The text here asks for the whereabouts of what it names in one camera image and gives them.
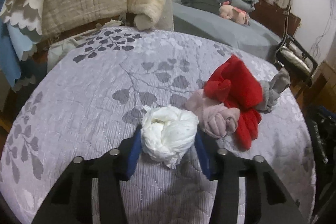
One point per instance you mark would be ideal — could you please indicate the red sock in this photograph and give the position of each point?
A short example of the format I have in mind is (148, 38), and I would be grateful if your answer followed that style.
(234, 85)

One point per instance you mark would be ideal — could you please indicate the wooden wardrobe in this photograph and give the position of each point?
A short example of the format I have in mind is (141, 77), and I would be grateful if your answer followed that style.
(324, 87)

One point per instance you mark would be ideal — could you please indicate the blue white scalloped cloth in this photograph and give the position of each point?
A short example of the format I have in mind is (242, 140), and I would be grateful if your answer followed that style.
(21, 32)

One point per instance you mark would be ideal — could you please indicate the white plastic wad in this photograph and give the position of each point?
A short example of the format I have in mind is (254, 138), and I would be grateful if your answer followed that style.
(167, 133)

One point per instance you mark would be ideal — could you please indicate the black lined trash bin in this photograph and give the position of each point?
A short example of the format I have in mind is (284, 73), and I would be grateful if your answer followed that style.
(321, 126)

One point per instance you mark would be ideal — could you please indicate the grey bed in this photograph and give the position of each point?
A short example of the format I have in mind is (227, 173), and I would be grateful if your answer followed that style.
(253, 38)

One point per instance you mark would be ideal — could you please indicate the pink plush pig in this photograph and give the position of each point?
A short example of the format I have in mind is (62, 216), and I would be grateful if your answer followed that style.
(234, 14)

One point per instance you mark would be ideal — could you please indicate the silver chair cushion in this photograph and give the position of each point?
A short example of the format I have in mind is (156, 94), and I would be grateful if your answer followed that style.
(290, 58)

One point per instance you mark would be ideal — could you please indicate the pink sock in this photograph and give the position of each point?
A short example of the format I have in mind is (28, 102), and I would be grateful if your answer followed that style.
(214, 117)

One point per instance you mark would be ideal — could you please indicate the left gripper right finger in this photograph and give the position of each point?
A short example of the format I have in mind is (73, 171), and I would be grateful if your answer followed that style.
(266, 198)

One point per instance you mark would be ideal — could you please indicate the black cantilever chair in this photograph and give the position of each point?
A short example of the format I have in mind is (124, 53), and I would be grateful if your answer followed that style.
(291, 43)

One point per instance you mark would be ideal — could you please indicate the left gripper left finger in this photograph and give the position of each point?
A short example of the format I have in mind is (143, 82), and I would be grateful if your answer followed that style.
(69, 200)

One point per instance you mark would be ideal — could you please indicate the dark wooden headboard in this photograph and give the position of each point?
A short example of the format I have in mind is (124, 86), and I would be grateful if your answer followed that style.
(273, 17)

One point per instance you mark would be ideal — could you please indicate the grey sock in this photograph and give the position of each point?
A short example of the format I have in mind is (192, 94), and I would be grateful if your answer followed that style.
(271, 90)

